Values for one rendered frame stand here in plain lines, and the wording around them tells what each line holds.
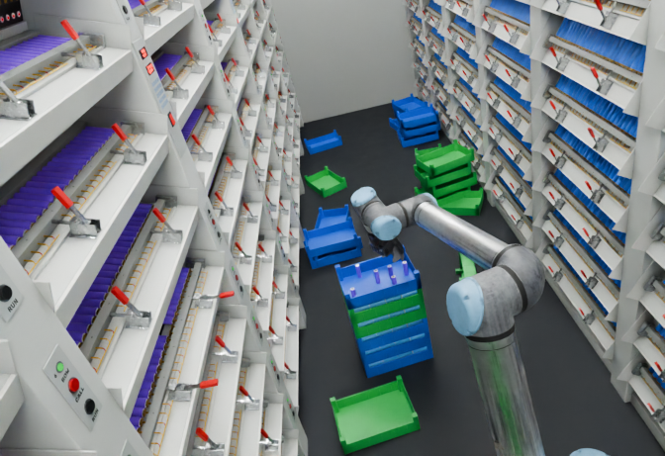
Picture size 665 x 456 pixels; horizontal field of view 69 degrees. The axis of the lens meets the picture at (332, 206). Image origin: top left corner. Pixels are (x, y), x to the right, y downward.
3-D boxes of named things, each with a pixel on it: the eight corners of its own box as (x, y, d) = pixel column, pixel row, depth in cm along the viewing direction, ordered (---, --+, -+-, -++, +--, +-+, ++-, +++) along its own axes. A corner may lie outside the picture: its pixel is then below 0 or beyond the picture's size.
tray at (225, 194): (247, 169, 196) (248, 137, 190) (228, 258, 144) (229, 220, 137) (196, 165, 194) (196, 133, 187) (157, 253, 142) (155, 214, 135)
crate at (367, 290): (406, 259, 207) (403, 243, 203) (422, 288, 189) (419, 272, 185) (338, 279, 205) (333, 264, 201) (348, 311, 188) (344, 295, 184)
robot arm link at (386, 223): (407, 213, 156) (390, 194, 166) (374, 225, 154) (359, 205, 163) (409, 235, 161) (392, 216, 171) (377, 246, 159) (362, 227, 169)
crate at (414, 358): (418, 325, 227) (416, 313, 223) (433, 357, 209) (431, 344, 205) (356, 344, 225) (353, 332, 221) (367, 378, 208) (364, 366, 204)
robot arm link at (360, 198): (355, 208, 163) (344, 194, 171) (368, 231, 171) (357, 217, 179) (379, 193, 164) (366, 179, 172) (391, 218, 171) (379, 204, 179)
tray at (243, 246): (261, 211, 206) (263, 182, 200) (248, 308, 154) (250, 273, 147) (213, 207, 204) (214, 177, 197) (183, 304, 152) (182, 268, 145)
